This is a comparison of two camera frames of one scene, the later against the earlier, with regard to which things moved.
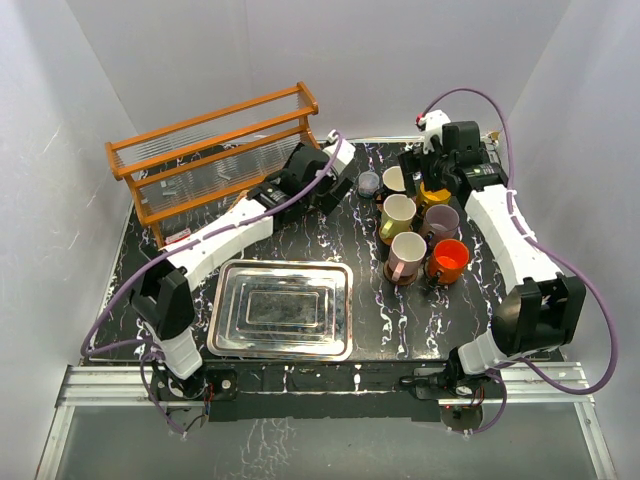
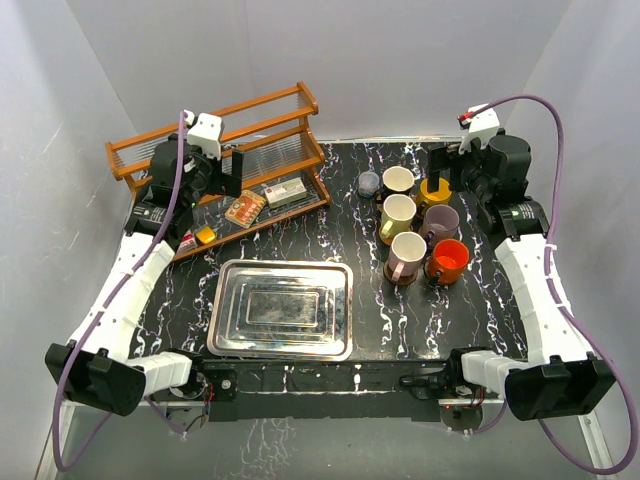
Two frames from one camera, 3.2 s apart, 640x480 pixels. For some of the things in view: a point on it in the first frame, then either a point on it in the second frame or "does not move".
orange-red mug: x=448 y=260 does not move
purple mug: x=442 y=222 does not move
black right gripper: x=411 y=163 to x=438 y=158
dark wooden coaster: x=402 y=280 does not move
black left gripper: x=326 y=198 to x=226 y=184
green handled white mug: x=398 y=210 does not move
